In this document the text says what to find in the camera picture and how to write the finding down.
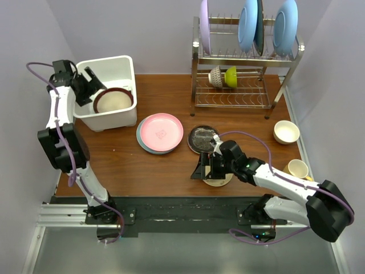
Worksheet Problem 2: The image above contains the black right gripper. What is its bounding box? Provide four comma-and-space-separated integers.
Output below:
190, 152, 236, 180

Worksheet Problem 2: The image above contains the red rimmed cream plate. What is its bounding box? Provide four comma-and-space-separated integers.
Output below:
93, 87, 133, 114

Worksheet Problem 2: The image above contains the pink plate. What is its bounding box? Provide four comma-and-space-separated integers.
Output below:
140, 113, 184, 151

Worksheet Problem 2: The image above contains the blue and cream plate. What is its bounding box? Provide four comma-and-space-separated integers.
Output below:
136, 119, 173, 155

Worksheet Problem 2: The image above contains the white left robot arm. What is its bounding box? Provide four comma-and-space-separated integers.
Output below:
37, 60, 120, 224

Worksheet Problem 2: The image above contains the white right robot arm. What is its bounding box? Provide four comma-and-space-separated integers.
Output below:
190, 136, 354, 242

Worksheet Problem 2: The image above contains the white plastic bin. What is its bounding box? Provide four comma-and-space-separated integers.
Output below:
74, 55, 137, 132

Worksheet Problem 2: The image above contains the cream floral small plate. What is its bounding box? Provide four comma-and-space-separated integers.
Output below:
203, 174, 233, 187

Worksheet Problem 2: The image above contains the black glossy plate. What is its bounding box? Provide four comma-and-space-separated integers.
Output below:
188, 125, 220, 154

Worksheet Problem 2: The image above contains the cream bowl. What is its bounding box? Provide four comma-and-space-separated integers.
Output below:
273, 120, 300, 144

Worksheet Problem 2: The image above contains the yellow mug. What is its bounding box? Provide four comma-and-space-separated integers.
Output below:
283, 159, 313, 182

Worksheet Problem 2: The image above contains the patterned ceramic bowl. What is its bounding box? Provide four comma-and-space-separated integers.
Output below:
208, 66, 223, 88

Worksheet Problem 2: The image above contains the metal dish rack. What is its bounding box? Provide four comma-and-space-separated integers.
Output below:
190, 16, 305, 119

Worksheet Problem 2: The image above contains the green bowl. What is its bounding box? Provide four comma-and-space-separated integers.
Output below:
224, 66, 238, 88

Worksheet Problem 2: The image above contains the lilac plate in rack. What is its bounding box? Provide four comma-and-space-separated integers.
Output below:
199, 0, 210, 55

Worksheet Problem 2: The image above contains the dark teal plate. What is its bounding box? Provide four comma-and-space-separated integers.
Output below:
254, 0, 264, 56

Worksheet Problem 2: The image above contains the light blue plate left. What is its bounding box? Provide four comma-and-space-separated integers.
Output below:
238, 0, 258, 53

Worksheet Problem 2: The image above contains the light blue plate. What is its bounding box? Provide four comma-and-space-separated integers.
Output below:
238, 0, 258, 53
273, 0, 298, 58

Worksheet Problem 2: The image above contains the light blue plate right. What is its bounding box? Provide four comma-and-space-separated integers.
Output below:
273, 0, 298, 58

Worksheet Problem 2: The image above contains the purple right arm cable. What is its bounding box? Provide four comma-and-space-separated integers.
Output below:
212, 131, 355, 246

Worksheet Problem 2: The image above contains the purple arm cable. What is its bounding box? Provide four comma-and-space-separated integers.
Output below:
212, 131, 355, 246
26, 62, 126, 245

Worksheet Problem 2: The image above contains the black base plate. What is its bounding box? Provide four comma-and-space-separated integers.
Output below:
85, 196, 288, 239

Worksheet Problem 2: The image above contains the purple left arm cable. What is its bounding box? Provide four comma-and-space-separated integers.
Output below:
26, 62, 126, 245

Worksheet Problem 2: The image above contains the aluminium rail frame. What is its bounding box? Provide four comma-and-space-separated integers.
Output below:
22, 171, 99, 274

